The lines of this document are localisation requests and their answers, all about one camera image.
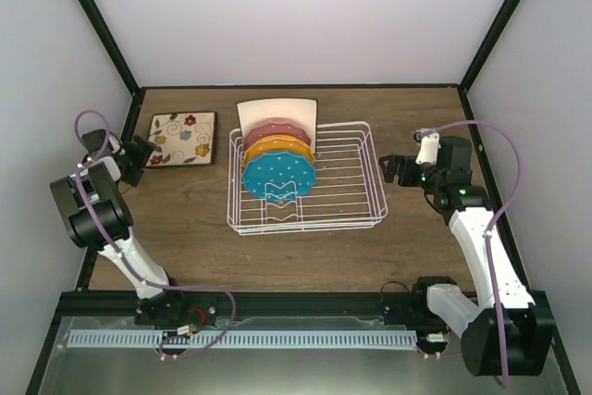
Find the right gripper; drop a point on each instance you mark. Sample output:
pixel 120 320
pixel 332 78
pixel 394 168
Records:
pixel 396 160

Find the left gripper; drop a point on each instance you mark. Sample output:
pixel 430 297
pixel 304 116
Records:
pixel 142 157

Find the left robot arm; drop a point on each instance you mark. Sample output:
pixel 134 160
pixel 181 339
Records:
pixel 96 216

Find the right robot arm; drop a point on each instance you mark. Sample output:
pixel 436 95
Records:
pixel 502 332

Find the cream square plate black rim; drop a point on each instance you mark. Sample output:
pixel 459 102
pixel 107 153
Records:
pixel 300 111

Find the blue polka dot plate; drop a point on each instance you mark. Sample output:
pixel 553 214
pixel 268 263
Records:
pixel 279 176

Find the pink polka dot plate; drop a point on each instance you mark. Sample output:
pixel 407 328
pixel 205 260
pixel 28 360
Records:
pixel 275 126

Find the yellow polka dot plate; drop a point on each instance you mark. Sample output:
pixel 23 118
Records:
pixel 278 142

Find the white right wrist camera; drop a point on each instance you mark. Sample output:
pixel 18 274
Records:
pixel 428 142

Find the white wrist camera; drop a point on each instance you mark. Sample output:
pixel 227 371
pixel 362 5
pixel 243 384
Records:
pixel 102 148
pixel 428 142

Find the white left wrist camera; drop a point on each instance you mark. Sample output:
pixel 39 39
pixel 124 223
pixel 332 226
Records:
pixel 102 148

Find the white wire dish rack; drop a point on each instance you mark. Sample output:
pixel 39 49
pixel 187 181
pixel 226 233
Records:
pixel 347 193

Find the black front mounting rail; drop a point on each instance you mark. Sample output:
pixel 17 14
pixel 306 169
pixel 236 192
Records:
pixel 394 308

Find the light blue slotted cable duct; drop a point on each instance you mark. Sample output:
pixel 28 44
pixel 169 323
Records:
pixel 246 339

